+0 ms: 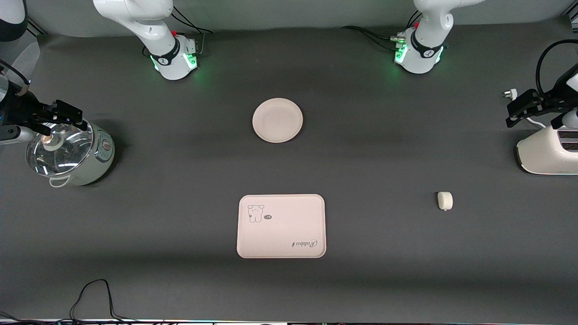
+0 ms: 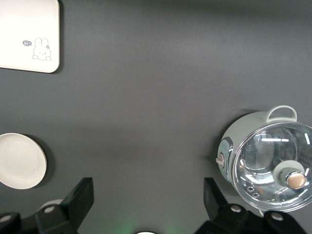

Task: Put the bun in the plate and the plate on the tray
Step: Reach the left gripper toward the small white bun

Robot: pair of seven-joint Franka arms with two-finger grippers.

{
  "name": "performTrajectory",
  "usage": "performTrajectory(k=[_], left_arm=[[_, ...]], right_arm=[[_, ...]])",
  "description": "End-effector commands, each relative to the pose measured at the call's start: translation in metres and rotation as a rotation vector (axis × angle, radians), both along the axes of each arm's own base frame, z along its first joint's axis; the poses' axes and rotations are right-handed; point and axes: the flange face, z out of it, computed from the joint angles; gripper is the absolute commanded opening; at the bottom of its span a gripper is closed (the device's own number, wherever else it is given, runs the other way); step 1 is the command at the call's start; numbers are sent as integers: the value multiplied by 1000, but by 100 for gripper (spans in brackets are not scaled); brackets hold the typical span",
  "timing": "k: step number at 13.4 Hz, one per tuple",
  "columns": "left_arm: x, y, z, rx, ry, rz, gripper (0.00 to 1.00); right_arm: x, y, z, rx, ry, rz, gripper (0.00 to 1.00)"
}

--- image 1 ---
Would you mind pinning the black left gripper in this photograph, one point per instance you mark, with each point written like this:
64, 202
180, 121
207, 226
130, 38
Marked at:
552, 101

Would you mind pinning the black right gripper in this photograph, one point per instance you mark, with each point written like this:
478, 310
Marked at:
21, 111

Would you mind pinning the small white bun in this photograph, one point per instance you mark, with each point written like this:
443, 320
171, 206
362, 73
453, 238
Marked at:
445, 200

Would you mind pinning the round cream plate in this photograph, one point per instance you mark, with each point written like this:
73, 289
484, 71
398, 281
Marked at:
277, 120

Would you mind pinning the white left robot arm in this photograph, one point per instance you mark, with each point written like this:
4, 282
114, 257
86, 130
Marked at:
424, 49

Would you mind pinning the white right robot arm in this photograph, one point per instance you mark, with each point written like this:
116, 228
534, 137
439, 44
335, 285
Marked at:
153, 22

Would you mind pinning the cream rabbit print tray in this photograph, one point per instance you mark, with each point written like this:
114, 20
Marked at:
281, 234

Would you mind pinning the glass pot lid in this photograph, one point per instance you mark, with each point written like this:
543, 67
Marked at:
63, 153

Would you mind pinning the white toaster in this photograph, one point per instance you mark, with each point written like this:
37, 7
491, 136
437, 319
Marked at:
546, 155

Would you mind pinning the pale green electric pot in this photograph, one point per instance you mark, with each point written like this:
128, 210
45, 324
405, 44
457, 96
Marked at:
97, 158

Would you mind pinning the black frame rail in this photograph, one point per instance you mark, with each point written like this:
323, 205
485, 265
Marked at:
572, 16
36, 29

